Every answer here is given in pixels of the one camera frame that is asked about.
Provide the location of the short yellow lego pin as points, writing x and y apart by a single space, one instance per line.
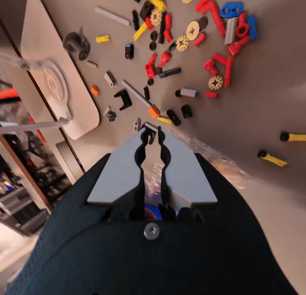
102 38

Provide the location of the scattered red lego pieces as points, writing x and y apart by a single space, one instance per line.
216 14

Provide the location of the clear safety glasses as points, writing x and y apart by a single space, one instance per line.
64 93

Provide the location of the light grey lego connector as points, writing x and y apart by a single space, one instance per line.
110 79

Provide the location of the small black lego pin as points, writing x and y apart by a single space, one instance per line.
151 138

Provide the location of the grey lego sleeve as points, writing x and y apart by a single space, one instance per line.
230 30

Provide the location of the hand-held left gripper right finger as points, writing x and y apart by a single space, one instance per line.
188 177

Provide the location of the black lego block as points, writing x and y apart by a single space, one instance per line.
146 10

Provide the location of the black lego bracket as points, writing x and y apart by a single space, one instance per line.
128 98

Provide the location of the black oval lego disc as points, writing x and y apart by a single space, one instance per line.
202 22

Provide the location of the black round lego stud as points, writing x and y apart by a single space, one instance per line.
150 82
178 93
153 46
154 35

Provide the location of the small light grey lego piece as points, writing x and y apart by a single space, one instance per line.
106 110

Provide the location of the dark grey lego connector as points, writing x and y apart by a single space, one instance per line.
111 116

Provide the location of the light grey lego beam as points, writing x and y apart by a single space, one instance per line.
112 15

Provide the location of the black lego connector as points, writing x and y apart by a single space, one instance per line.
186 111

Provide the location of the long yellow lego pin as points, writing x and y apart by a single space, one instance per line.
140 31

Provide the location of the white rounded board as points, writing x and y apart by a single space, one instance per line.
43 36

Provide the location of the yellow lego connector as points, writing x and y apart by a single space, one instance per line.
156 1

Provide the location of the long black lego stick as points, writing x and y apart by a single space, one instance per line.
162 28

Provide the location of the short grey lego tube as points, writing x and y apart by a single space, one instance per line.
150 126

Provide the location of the black and blue lego piece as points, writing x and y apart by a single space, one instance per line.
129 51

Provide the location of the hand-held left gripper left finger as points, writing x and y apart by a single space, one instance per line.
114 177

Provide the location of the clear plastic bag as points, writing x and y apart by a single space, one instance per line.
215 161

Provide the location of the pale yellow lego disc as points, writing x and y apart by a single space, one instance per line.
192 30

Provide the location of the black lego axle pin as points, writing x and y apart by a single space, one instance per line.
170 72

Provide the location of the long grey lego axle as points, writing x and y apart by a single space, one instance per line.
136 93

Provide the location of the cluttered shelf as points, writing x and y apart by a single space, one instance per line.
28 175

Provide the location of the blue oval lego link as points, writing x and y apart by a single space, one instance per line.
231 9

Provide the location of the grey lego pipe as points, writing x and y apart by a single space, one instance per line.
188 92

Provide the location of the short black lego stick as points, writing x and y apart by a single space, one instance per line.
147 93

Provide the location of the light grey holed lego piece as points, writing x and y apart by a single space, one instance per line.
136 126

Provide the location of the yellow and black lego pin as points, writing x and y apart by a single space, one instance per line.
273 158
296 137

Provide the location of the small orange lego piece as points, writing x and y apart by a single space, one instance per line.
95 90

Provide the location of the black lego liftarm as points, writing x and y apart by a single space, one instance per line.
173 117

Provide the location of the blue lego connector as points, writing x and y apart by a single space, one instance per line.
252 28

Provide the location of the black lego gear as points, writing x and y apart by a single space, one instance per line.
76 44

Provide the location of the thin yellow lego piece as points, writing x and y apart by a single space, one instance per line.
164 120

